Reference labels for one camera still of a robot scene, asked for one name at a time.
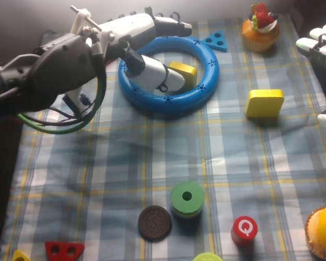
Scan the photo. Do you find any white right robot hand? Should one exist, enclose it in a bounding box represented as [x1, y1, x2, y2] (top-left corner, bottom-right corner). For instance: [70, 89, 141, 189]
[296, 23, 326, 128]

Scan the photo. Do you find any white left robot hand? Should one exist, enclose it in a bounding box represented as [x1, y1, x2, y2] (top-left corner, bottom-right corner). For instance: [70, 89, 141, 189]
[99, 7, 193, 95]

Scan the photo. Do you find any yellow square block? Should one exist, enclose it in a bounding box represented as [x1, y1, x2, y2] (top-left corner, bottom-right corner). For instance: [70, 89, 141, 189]
[245, 89, 285, 119]
[167, 61, 198, 92]

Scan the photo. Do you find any toy strawberry cupcake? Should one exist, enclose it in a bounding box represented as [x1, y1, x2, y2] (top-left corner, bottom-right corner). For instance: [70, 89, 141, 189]
[241, 2, 281, 53]

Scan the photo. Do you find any blue triangle block with holes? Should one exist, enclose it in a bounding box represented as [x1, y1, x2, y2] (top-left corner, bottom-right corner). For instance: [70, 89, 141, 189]
[201, 30, 228, 53]

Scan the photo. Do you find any toy orange cupcake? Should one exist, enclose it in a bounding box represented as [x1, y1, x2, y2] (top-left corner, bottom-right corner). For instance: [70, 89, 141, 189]
[305, 204, 326, 261]

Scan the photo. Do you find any red triangle block with holes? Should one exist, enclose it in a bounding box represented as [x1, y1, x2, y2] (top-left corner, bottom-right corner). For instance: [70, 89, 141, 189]
[45, 241, 85, 261]

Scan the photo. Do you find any yellow triangle block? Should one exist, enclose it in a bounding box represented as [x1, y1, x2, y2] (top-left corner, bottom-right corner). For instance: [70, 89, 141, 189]
[12, 249, 32, 261]

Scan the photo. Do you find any blue plaid cloth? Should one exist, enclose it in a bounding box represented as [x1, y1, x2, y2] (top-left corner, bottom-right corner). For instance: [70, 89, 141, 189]
[0, 13, 326, 261]

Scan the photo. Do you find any chocolate sandwich cookie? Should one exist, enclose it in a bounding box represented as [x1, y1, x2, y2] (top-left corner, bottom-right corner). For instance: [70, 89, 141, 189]
[137, 205, 173, 241]

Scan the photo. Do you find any red cylinder with letter Q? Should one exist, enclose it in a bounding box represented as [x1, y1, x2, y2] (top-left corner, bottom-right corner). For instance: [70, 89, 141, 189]
[230, 215, 259, 247]

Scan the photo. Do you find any light green sandwich cookie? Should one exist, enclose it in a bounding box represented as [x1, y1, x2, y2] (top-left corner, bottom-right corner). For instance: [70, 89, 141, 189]
[192, 252, 224, 261]

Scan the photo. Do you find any blue plastic ring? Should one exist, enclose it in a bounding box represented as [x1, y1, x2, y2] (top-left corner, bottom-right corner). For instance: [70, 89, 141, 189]
[118, 35, 220, 114]

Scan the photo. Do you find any green cylinder with hole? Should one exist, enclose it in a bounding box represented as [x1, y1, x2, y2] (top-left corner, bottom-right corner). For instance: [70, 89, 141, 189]
[170, 181, 206, 218]

